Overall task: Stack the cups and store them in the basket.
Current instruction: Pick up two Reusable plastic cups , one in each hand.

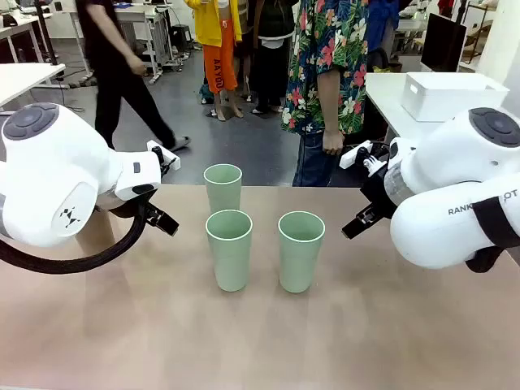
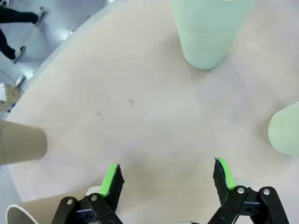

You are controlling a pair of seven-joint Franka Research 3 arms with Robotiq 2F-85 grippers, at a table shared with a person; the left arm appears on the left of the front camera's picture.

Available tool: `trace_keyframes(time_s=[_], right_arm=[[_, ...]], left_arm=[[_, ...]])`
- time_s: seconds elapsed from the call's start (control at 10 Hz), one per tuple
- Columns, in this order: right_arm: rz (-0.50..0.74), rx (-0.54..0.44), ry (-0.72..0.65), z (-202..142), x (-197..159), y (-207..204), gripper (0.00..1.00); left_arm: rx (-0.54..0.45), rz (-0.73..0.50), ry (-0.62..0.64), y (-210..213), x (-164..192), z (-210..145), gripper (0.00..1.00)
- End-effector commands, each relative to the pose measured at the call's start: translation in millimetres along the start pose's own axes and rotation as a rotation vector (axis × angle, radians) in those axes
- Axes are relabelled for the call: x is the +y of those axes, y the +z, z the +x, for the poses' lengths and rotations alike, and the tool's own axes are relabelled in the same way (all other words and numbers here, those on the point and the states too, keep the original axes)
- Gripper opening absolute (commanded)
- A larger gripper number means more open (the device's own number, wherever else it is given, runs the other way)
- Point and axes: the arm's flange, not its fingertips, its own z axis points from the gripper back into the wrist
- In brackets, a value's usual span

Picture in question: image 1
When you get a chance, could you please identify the white plastic basket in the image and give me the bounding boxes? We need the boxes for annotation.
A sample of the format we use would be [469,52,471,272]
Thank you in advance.
[401,71,511,123]

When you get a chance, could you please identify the black stand pole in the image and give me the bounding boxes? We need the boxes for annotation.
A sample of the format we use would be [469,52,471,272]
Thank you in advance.
[33,0,59,67]

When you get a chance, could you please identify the black right arm cable sleeve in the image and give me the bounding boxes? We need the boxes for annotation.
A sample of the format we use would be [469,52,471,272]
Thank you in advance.
[465,197,520,274]

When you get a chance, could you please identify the person's left forearm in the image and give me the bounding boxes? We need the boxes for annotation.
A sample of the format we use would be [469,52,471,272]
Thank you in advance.
[316,68,347,133]

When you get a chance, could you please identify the person in floral shirt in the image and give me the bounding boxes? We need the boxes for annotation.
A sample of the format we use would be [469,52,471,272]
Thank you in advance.
[281,0,371,188]

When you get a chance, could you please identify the person's left hand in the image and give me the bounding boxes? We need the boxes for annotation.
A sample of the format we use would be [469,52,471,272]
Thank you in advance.
[322,129,346,158]

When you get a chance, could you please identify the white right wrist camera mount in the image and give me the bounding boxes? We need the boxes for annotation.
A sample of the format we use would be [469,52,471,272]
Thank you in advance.
[340,139,373,170]

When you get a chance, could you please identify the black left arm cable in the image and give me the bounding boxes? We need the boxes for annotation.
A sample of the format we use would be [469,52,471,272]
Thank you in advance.
[0,193,159,276]

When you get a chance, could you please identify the person in dark skirt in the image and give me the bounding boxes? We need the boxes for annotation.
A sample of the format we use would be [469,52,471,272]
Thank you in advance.
[243,0,296,115]

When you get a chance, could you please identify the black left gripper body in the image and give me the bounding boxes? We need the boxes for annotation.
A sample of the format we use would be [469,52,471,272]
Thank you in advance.
[152,145,169,177]

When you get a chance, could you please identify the black computer monitor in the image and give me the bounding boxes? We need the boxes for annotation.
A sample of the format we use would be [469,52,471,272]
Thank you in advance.
[419,11,469,75]

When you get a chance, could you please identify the white side table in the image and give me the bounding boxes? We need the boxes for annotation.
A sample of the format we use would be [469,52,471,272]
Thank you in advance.
[0,63,67,110]

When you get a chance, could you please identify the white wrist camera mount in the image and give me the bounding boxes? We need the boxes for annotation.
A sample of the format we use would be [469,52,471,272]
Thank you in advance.
[146,139,181,171]
[340,139,373,170]

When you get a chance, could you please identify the person in black clothes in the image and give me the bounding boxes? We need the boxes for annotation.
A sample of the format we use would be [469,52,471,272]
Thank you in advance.
[76,0,193,154]

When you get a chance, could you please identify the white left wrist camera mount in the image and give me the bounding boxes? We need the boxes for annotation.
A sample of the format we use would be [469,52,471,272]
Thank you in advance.
[146,139,181,171]

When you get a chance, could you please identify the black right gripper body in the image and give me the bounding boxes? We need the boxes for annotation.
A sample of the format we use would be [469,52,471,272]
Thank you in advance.
[357,141,398,213]

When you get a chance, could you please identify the mannequin yellow jacket orange shorts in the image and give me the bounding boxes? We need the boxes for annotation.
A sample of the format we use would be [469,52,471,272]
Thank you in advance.
[184,0,245,123]

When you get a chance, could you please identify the light green plastic cup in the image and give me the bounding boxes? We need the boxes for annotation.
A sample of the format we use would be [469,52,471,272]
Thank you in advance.
[278,210,327,294]
[203,163,244,215]
[205,209,254,293]

